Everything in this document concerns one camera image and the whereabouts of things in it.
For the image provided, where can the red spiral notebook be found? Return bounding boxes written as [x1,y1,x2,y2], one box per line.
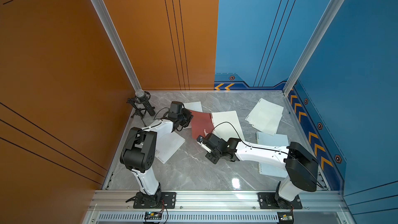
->
[190,111,245,141]

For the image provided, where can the white spiral notebook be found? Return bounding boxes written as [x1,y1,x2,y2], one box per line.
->
[256,132,289,178]
[155,132,186,164]

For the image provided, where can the black microphone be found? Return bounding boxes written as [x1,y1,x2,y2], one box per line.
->
[126,89,155,127]

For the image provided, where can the torn white page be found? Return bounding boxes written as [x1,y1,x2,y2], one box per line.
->
[245,98,284,135]

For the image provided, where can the torn lined page from red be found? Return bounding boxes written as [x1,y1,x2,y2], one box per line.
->
[197,135,211,153]

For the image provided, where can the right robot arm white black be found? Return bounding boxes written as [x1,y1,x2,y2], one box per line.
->
[203,134,318,205]

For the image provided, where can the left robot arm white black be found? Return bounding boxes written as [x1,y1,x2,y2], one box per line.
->
[120,108,193,202]

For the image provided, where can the right circuit board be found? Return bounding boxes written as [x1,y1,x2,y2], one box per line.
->
[277,212,294,224]

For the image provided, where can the left green circuit board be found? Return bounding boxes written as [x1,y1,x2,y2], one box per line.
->
[144,212,163,222]

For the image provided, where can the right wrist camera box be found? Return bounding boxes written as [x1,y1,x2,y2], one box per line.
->
[204,133,222,151]

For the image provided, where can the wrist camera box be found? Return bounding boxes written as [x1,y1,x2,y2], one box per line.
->
[204,133,222,151]
[168,101,183,118]

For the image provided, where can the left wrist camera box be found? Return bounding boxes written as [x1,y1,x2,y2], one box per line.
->
[168,101,183,118]

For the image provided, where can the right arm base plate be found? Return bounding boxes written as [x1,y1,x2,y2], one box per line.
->
[257,192,303,210]

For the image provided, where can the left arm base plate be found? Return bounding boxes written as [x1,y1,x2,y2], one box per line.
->
[133,191,177,209]

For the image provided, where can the aluminium front rail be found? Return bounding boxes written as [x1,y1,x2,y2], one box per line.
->
[83,190,355,224]

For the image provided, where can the left aluminium corner post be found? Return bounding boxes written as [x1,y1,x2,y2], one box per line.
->
[90,0,142,91]

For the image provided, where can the aluminium corner post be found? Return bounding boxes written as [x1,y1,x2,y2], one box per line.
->
[283,0,345,96]
[90,0,142,91]

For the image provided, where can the right aluminium corner post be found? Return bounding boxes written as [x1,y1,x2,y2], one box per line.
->
[283,0,345,96]

